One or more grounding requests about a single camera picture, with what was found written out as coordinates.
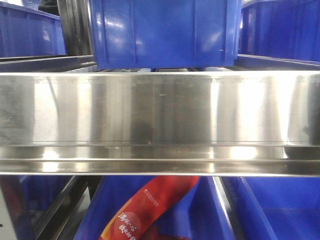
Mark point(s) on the dark blue bin lower middle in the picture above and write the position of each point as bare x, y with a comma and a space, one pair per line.
197, 216

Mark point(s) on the dark blue bin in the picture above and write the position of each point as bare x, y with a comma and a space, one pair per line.
26, 32
129, 34
284, 29
276, 208
197, 216

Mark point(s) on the stainless steel shelf rail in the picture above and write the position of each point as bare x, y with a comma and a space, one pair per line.
220, 123

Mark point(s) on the dark blue bin lower right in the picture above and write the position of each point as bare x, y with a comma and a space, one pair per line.
276, 208

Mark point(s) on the dark blue bin upper middle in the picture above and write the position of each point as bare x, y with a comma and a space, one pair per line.
129, 34

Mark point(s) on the dark blue bin upper right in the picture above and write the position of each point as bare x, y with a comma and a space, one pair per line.
284, 29

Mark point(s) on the red printed snack bag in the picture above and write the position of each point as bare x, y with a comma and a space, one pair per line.
146, 206

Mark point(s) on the steel shelf divider bar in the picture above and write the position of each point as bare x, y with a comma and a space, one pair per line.
228, 209

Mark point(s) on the dark blue bin upper left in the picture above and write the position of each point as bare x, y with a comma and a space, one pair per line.
26, 32

